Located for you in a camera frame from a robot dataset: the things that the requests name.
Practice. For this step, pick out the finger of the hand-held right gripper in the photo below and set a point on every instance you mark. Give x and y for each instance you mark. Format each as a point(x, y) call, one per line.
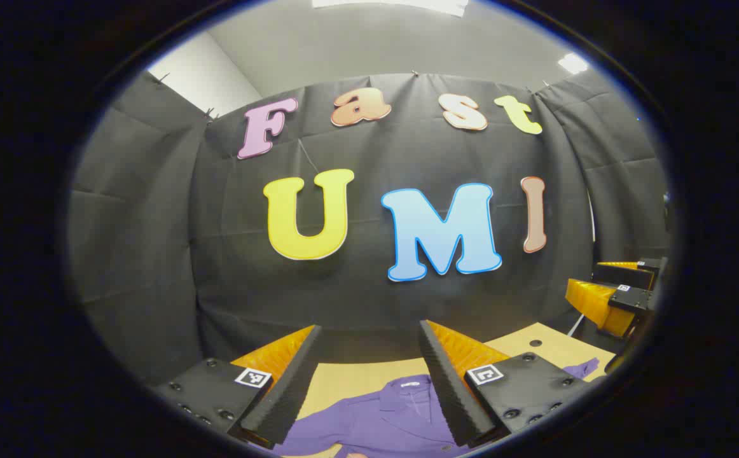
point(598, 305)
point(630, 270)

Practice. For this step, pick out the black backdrop cloth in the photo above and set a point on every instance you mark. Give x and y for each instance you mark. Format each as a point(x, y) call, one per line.
point(217, 254)

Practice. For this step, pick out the purple ribbed button shirt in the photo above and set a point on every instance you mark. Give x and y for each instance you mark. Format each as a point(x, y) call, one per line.
point(382, 420)

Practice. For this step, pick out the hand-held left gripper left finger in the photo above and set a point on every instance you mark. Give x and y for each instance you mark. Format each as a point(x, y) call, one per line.
point(287, 394)

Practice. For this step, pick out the ceiling light panel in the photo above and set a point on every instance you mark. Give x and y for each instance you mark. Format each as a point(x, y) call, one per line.
point(573, 63)
point(401, 5)

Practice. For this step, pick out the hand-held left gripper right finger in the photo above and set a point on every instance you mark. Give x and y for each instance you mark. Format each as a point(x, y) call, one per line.
point(446, 388)

